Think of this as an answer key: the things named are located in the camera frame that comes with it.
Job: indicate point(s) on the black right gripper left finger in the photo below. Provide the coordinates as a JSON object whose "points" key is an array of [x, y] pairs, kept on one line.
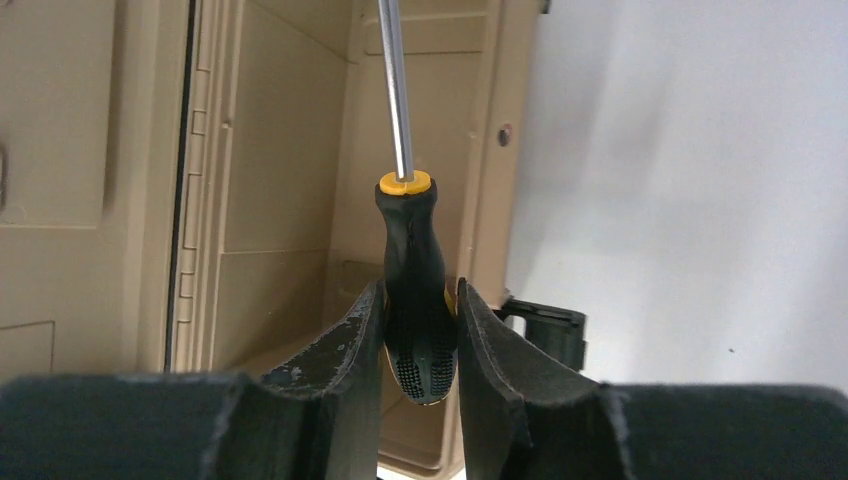
{"points": [[315, 416]]}

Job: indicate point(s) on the tan plastic toolbox bin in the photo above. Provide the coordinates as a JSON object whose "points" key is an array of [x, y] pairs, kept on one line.
{"points": [[188, 187]]}

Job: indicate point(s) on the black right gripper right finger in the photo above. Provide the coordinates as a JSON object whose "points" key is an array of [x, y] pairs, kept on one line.
{"points": [[524, 415]]}

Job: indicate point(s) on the black yellow handled screwdriver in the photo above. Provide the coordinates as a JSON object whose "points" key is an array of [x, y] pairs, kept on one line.
{"points": [[421, 331]]}

